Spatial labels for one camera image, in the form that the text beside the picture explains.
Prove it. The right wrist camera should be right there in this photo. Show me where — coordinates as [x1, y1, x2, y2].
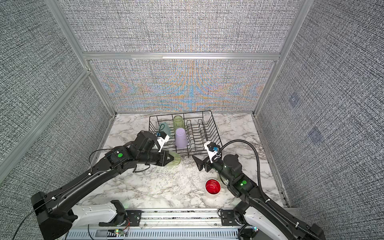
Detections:
[204, 141, 221, 164]

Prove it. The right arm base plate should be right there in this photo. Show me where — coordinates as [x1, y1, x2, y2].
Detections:
[218, 209, 242, 227]

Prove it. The lilac plastic cup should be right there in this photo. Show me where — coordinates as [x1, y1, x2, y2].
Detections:
[175, 128, 188, 149]

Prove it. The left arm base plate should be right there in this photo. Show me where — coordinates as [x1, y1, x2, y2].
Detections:
[99, 210, 143, 227]

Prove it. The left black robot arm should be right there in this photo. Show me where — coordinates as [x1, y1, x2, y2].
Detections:
[31, 131, 174, 240]

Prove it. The tall green glass cup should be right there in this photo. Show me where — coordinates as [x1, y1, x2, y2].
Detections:
[173, 115, 185, 133]

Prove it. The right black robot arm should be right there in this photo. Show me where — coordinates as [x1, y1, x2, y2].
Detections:
[193, 155, 325, 240]

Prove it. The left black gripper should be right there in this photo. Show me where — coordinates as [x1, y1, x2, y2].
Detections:
[139, 150, 176, 167]

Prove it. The teal translucent cup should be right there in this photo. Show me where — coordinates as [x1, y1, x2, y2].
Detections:
[159, 123, 172, 137]

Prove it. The black wire dish rack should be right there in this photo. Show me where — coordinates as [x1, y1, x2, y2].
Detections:
[149, 111, 222, 157]

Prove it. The red and white cup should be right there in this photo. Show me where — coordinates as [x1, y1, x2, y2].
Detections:
[205, 179, 222, 198]

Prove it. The aluminium front rail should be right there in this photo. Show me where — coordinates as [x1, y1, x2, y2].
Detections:
[59, 207, 310, 240]

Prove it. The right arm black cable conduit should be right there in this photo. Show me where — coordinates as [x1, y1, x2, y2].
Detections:
[217, 139, 322, 240]

